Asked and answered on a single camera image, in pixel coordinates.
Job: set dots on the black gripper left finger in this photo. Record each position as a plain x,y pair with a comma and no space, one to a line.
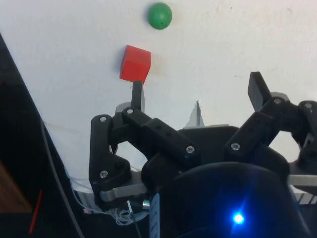
158,135

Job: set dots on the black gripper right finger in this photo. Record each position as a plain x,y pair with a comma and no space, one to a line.
262,121

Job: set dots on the red cube block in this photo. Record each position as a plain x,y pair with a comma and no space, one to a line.
135,65

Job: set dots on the green ball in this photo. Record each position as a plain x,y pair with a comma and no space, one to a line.
159,15

